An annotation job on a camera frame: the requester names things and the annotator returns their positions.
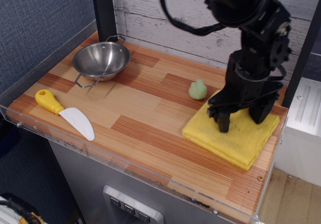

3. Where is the metal bowl with handles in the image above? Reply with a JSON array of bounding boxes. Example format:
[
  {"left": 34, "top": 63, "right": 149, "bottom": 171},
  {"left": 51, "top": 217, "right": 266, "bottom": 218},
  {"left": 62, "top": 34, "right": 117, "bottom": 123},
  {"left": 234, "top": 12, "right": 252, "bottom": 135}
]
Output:
[{"left": 72, "top": 34, "right": 131, "bottom": 88}]

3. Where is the silver dispenser button panel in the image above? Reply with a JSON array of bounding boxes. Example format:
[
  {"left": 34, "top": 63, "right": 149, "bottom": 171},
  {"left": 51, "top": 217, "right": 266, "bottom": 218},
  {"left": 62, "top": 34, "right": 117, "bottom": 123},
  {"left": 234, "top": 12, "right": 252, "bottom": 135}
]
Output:
[{"left": 103, "top": 185, "right": 165, "bottom": 223}]

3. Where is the grey toy fridge cabinet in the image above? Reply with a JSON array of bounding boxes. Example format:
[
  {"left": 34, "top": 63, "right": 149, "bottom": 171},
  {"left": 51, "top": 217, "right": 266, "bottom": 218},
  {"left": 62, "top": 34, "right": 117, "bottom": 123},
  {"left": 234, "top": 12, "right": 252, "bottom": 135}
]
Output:
[{"left": 49, "top": 141, "right": 253, "bottom": 223}]

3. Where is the yellow handled white knife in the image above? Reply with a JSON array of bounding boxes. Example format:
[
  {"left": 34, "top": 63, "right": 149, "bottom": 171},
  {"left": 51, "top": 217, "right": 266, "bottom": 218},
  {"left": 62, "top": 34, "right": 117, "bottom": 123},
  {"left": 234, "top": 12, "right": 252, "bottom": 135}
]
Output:
[{"left": 35, "top": 89, "right": 95, "bottom": 141}]

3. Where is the white toy sink unit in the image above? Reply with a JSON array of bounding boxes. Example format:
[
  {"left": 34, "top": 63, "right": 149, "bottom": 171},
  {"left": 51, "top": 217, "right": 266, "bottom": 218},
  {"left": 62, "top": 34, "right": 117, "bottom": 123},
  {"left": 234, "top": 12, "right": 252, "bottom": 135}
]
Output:
[{"left": 274, "top": 78, "right": 320, "bottom": 186}]

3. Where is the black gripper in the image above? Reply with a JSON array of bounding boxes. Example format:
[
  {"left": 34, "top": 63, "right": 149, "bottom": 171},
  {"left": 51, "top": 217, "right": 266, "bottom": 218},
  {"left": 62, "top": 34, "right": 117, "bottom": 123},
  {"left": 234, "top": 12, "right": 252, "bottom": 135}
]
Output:
[{"left": 207, "top": 52, "right": 283, "bottom": 133}]

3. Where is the clear acrylic table guard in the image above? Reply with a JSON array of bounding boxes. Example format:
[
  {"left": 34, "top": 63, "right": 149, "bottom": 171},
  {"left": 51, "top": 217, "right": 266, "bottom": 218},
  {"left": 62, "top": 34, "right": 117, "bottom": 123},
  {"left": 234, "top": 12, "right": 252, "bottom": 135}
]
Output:
[{"left": 1, "top": 25, "right": 288, "bottom": 223}]

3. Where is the black vertical post right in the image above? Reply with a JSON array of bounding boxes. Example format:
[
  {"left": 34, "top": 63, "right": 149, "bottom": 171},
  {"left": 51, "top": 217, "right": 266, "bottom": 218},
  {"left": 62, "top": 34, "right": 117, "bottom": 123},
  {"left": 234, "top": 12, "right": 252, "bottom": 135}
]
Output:
[{"left": 282, "top": 1, "right": 320, "bottom": 108}]

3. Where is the black vertical post left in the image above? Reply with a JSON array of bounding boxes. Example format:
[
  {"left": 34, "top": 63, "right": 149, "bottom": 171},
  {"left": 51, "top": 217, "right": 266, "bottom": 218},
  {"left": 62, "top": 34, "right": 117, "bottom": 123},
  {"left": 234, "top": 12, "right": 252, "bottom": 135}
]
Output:
[{"left": 93, "top": 0, "right": 117, "bottom": 41}]

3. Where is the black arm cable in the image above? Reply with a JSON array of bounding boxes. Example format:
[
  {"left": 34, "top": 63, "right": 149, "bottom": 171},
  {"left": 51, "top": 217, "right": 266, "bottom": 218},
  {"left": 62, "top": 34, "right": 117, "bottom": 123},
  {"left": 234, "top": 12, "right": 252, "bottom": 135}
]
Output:
[{"left": 157, "top": 0, "right": 224, "bottom": 36}]

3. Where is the green plush toy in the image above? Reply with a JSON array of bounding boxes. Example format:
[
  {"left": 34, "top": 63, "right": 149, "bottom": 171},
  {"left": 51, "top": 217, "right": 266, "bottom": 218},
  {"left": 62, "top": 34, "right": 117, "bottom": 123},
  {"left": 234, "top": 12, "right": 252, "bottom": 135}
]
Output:
[{"left": 189, "top": 79, "right": 207, "bottom": 100}]

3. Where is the yellow cloth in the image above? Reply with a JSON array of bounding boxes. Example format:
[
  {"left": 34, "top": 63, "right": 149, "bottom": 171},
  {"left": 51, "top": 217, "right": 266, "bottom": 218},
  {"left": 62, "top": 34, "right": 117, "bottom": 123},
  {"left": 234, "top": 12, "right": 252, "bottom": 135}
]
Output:
[{"left": 182, "top": 103, "right": 280, "bottom": 171}]

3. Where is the black vertical post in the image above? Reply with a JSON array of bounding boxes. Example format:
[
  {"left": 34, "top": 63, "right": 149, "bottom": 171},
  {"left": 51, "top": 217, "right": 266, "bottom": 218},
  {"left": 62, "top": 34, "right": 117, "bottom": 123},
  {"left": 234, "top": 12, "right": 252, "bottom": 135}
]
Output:
[
  {"left": 282, "top": 1, "right": 320, "bottom": 108},
  {"left": 93, "top": 0, "right": 117, "bottom": 41}
]

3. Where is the yellow black object bottom left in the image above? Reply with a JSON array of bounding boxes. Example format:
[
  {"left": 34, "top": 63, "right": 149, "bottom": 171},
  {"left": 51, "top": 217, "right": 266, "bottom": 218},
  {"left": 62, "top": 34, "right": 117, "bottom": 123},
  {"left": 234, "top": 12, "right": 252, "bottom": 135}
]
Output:
[{"left": 1, "top": 200, "right": 45, "bottom": 223}]

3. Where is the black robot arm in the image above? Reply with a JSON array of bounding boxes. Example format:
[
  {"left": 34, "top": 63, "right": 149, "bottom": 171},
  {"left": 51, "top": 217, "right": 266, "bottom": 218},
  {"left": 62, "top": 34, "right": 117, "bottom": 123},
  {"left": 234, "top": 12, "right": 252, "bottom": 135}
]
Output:
[{"left": 206, "top": 0, "right": 292, "bottom": 133}]

